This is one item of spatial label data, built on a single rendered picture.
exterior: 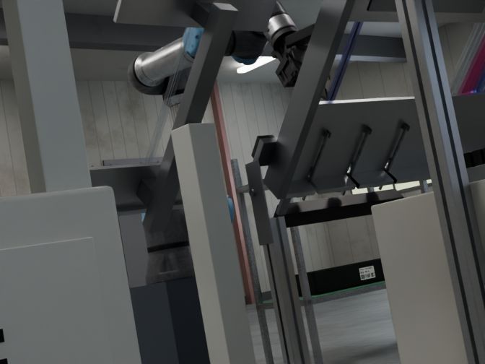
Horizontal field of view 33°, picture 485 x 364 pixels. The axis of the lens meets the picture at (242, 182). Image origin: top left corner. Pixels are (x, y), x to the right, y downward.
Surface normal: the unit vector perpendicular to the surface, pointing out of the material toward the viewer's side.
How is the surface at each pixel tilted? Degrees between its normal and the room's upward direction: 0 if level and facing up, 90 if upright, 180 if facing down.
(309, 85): 90
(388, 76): 90
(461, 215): 90
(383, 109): 137
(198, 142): 90
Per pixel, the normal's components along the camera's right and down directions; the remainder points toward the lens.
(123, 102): 0.64, -0.19
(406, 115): 0.48, 0.59
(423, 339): -0.84, 0.10
